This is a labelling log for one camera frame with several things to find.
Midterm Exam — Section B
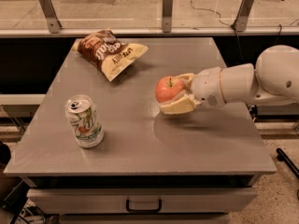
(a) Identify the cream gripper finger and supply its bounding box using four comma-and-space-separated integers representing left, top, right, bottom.
160, 94, 197, 115
178, 73, 194, 86

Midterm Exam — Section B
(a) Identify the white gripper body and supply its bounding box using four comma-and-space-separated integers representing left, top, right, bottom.
191, 67, 225, 107

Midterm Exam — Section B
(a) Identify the red apple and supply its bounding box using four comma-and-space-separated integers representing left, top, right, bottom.
155, 76, 185, 103

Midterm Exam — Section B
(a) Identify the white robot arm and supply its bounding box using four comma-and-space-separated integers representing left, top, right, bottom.
155, 45, 299, 115

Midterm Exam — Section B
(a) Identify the white 7up can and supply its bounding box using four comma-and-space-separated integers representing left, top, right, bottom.
64, 94, 104, 148

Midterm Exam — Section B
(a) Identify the brown chip bag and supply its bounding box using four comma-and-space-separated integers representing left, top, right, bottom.
72, 30, 149, 81

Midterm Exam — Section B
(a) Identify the white drawer front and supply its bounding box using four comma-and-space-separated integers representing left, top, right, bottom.
27, 188, 256, 215

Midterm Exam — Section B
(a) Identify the black bar on floor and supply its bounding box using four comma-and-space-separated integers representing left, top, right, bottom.
276, 148, 299, 179

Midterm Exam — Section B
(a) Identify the right metal bracket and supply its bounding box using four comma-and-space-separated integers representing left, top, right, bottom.
232, 0, 254, 32

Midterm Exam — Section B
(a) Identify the metal bracket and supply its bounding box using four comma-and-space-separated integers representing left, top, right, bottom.
38, 0, 62, 34
232, 0, 254, 32
162, 0, 173, 33

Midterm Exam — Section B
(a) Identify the middle metal bracket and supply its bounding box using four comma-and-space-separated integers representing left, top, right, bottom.
162, 0, 173, 33

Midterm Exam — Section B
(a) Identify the black cable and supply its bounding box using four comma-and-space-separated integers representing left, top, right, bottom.
186, 0, 247, 67

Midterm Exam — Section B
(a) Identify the black drawer handle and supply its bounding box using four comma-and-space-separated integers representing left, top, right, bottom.
125, 199, 163, 215

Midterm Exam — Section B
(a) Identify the left metal bracket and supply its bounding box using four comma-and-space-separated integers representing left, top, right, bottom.
38, 0, 62, 34

